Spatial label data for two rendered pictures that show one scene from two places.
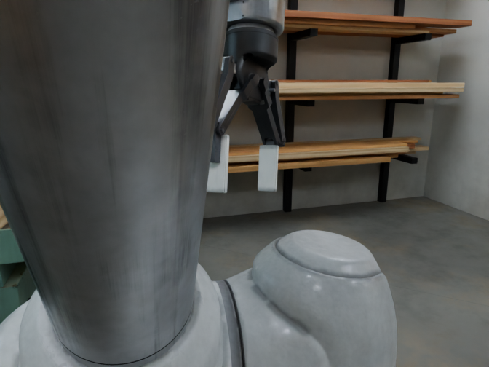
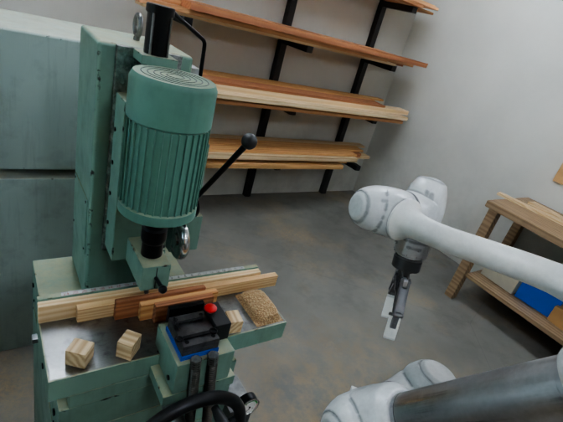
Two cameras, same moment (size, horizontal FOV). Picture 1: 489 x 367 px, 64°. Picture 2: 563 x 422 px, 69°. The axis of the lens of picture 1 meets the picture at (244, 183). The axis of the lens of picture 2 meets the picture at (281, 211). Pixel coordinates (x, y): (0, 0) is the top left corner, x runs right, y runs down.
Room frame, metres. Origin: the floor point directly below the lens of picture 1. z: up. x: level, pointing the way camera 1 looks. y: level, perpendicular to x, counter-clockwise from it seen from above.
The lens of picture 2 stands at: (-0.19, 0.70, 1.67)
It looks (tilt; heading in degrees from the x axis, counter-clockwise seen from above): 25 degrees down; 337
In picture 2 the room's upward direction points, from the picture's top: 16 degrees clockwise
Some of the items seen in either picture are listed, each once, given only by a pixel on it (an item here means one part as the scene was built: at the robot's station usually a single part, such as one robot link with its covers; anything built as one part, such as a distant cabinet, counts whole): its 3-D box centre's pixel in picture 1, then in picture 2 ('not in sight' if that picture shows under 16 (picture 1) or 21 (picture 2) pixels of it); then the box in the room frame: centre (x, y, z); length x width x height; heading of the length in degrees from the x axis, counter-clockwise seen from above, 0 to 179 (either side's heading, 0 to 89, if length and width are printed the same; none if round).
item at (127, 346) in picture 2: not in sight; (128, 345); (0.53, 0.67, 0.92); 0.04 x 0.04 x 0.04; 63
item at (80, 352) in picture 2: not in sight; (80, 352); (0.51, 0.77, 0.92); 0.04 x 0.04 x 0.04; 69
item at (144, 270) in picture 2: not in sight; (147, 264); (0.70, 0.64, 1.03); 0.14 x 0.07 x 0.09; 17
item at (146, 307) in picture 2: not in sight; (179, 303); (0.67, 0.55, 0.92); 0.21 x 0.02 x 0.05; 107
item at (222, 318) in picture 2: not in sight; (200, 328); (0.51, 0.52, 0.99); 0.13 x 0.11 x 0.06; 107
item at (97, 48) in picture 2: not in sight; (123, 172); (0.96, 0.72, 1.16); 0.22 x 0.22 x 0.72; 17
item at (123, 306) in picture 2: not in sight; (162, 301); (0.68, 0.59, 0.93); 0.24 x 0.02 x 0.06; 107
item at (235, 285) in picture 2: not in sight; (190, 293); (0.72, 0.52, 0.92); 0.58 x 0.02 x 0.04; 107
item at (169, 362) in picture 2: not in sight; (193, 351); (0.52, 0.52, 0.91); 0.15 x 0.14 x 0.09; 107
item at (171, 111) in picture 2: not in sight; (165, 147); (0.68, 0.64, 1.35); 0.18 x 0.18 x 0.31
